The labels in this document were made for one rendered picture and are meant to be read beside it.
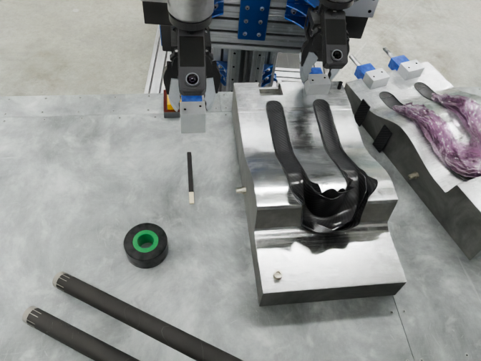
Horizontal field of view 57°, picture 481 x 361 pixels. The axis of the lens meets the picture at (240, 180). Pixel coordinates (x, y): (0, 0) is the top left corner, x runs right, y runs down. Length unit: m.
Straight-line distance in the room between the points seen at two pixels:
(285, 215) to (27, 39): 2.24
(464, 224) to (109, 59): 2.05
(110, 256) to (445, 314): 0.63
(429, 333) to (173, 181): 0.58
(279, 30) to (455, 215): 0.79
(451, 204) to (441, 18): 2.46
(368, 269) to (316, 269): 0.09
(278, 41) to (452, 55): 1.73
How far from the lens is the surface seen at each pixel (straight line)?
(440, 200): 1.00
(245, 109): 0.98
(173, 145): 1.02
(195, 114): 0.86
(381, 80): 1.16
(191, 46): 0.76
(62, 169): 1.02
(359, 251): 0.85
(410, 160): 1.03
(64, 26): 2.87
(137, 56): 2.58
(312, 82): 1.03
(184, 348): 0.71
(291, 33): 1.46
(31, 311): 0.84
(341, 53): 0.92
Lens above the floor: 1.57
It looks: 53 degrees down
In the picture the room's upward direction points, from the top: 7 degrees clockwise
